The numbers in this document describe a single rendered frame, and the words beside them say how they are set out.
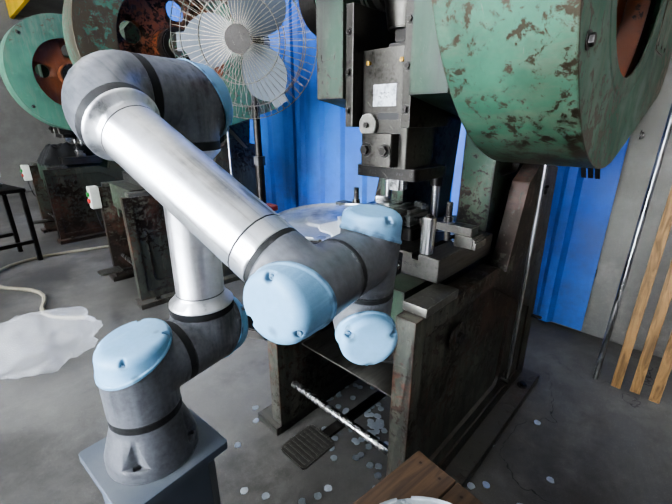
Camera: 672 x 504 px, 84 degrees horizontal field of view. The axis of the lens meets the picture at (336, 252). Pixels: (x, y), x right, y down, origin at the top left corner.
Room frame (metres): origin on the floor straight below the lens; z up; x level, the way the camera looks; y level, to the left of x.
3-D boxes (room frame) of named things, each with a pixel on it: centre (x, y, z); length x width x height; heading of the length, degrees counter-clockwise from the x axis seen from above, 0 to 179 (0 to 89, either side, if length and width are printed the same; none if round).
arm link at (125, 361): (0.52, 0.33, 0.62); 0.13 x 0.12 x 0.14; 148
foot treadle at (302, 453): (0.96, -0.09, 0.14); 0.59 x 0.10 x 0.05; 136
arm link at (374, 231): (0.43, -0.03, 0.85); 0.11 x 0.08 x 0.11; 148
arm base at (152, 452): (0.52, 0.33, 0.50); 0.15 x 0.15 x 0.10
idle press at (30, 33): (3.70, 2.13, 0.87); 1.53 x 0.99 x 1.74; 139
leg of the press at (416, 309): (0.98, -0.47, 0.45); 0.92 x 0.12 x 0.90; 136
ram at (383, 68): (1.03, -0.15, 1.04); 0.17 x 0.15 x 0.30; 136
